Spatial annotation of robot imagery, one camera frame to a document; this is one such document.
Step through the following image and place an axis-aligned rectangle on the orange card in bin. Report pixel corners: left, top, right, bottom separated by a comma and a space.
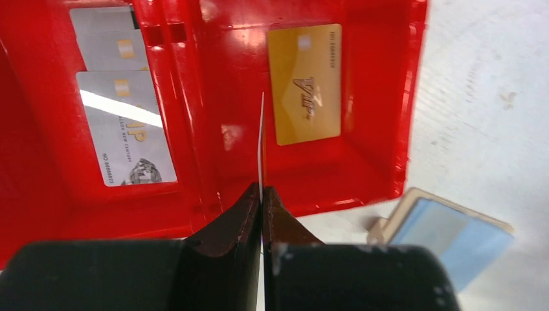
267, 23, 342, 146

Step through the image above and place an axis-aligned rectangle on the gold striped credit card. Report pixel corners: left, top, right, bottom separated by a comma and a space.
257, 92, 265, 204

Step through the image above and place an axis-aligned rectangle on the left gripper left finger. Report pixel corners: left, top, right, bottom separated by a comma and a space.
171, 183, 262, 310

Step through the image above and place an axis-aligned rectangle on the silver card in bin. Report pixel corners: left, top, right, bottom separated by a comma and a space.
77, 30, 149, 71
69, 6, 139, 35

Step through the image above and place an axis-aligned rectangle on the beige card holder wallet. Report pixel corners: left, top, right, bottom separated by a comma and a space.
367, 187, 514, 292

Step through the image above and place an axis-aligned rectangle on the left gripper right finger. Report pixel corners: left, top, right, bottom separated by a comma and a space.
262, 186, 323, 310

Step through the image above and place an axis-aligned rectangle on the red plastic bin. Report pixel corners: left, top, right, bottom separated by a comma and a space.
1, 1, 429, 266

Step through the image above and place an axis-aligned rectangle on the silver VIP credit card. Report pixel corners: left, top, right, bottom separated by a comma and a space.
76, 71, 177, 187

